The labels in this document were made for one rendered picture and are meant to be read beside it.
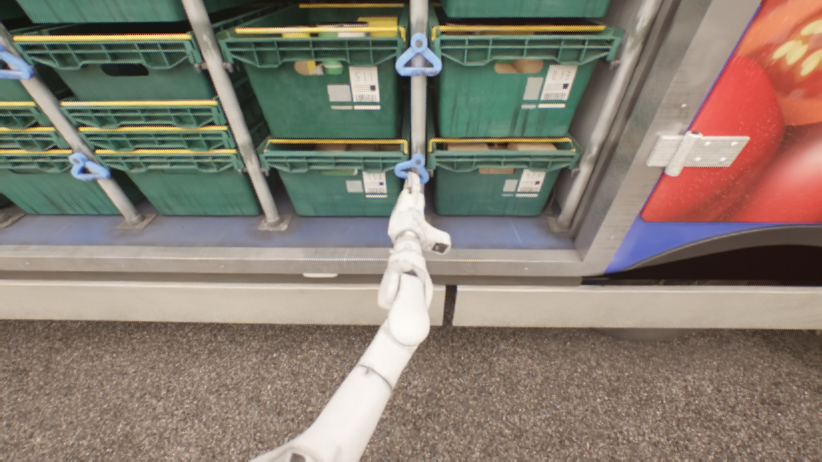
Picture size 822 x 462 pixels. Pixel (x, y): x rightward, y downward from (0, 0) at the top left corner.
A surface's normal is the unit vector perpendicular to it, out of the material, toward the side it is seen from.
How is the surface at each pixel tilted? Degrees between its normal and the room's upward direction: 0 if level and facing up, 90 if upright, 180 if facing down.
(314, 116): 91
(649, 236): 90
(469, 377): 0
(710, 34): 90
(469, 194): 98
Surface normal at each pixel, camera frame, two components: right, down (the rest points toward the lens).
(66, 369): -0.01, -0.78
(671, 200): -0.02, 0.62
